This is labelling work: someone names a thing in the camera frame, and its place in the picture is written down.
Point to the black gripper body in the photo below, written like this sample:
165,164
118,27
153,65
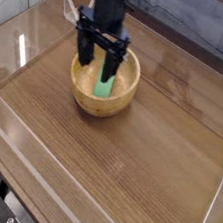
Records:
115,36

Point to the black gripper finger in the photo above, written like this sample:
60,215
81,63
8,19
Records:
112,62
85,47

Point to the green rectangular stick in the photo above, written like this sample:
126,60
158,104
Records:
103,89

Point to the wooden bowl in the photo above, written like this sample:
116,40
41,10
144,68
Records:
104,99

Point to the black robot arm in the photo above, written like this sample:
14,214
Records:
103,25

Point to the clear acrylic corner bracket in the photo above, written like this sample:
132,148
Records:
71,13

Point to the clear acrylic enclosure wall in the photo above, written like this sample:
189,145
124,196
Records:
160,160

